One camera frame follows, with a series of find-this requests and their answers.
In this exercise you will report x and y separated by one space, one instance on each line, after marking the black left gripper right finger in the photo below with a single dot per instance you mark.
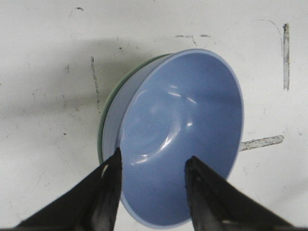
215 204

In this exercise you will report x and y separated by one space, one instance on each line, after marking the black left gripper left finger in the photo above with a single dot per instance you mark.
91 204

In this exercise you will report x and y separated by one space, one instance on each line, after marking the green bowl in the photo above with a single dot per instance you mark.
117 104

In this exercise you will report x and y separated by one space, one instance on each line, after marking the blue bowl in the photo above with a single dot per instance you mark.
190 104

